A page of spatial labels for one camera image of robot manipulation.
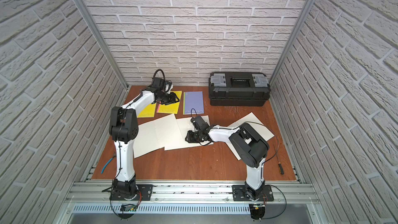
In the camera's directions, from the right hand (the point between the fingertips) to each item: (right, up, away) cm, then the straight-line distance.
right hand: (188, 139), depth 91 cm
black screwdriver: (+51, -13, -10) cm, 54 cm away
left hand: (-7, +25, +9) cm, 28 cm away
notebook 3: (-18, +2, +8) cm, 19 cm away
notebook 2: (+1, +22, +19) cm, 29 cm away
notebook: (-12, +19, +10) cm, 24 cm away
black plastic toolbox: (+32, +31, +6) cm, 45 cm away
